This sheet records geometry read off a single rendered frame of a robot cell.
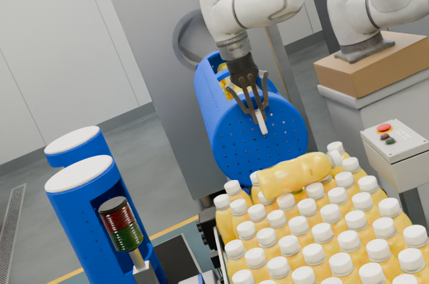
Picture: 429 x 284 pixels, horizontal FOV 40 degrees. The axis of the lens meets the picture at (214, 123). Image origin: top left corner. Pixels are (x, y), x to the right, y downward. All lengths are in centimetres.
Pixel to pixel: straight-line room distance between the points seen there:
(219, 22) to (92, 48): 530
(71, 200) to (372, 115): 114
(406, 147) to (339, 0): 88
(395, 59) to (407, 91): 14
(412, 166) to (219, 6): 62
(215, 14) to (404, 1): 74
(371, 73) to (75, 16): 502
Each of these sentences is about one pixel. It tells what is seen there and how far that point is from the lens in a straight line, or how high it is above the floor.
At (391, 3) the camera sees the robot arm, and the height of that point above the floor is 128.
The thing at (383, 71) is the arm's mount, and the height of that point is 105.
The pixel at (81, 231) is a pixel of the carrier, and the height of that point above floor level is 86.
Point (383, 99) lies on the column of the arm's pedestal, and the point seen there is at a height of 95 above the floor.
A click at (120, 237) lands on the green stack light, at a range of 125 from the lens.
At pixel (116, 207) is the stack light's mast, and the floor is 126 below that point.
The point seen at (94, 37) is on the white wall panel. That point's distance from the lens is 681.
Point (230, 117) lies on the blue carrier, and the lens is 170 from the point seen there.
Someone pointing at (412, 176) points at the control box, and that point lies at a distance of 144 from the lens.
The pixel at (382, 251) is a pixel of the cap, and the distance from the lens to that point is 110.
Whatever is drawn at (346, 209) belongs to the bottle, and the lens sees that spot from 132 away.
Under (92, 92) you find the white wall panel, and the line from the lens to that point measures 689.
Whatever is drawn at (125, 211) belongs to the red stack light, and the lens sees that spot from 124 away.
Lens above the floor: 169
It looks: 17 degrees down
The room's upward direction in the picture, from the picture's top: 21 degrees counter-clockwise
